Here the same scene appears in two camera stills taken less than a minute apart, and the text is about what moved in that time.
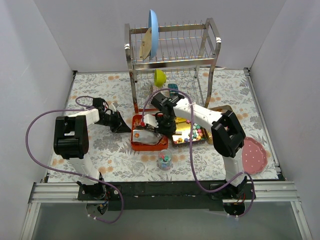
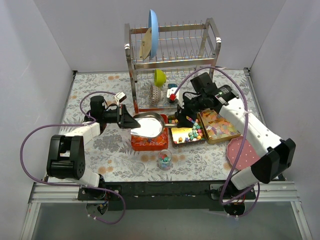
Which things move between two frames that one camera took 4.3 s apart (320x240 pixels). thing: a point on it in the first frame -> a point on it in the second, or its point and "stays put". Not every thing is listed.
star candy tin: (181, 138) stays put
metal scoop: (146, 136) -> (151, 125)
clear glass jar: (165, 159) stays put
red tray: (162, 145) stays put
